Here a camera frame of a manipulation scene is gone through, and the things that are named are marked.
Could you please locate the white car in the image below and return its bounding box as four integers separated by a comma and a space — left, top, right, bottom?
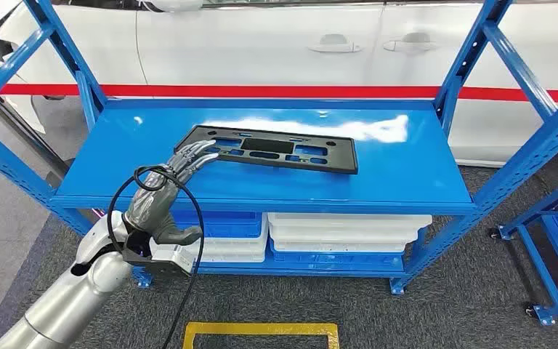
0, 0, 558, 167

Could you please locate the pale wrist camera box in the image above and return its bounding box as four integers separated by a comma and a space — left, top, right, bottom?
150, 243, 197, 278

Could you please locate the blue steel shelf rack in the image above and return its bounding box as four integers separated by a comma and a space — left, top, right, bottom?
0, 0, 558, 296

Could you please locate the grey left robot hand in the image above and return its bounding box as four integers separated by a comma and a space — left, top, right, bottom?
124, 140, 220, 246

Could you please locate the blue wheeled rack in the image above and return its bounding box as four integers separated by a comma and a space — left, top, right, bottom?
488, 168, 558, 327

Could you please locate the black plastic plate part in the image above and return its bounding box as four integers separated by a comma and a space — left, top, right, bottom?
174, 125, 360, 176

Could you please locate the chrome stanchion post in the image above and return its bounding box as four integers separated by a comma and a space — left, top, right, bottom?
0, 72, 73, 190

